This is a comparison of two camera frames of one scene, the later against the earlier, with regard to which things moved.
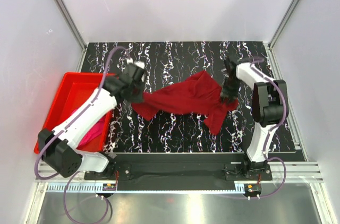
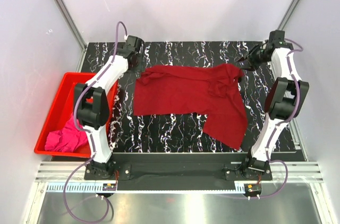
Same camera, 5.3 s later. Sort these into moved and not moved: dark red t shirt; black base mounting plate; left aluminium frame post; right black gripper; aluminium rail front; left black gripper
Moved: left black gripper; right black gripper; dark red t shirt
Not moved: aluminium rail front; black base mounting plate; left aluminium frame post
